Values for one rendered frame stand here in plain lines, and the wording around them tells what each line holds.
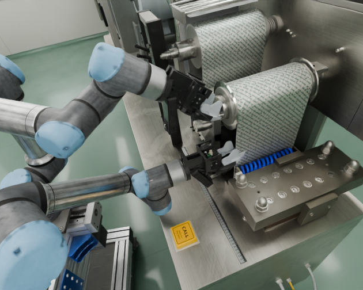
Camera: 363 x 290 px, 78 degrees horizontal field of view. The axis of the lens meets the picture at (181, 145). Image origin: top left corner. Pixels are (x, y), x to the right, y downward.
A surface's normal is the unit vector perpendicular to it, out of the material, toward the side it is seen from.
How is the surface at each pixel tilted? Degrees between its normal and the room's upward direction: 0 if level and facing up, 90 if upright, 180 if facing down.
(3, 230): 4
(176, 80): 90
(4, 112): 33
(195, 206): 0
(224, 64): 92
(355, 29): 90
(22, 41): 90
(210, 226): 0
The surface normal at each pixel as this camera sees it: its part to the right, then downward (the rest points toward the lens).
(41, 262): 0.81, 0.26
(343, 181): -0.12, -0.70
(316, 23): -0.94, 0.32
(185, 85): 0.33, 0.63
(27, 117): -0.23, -0.20
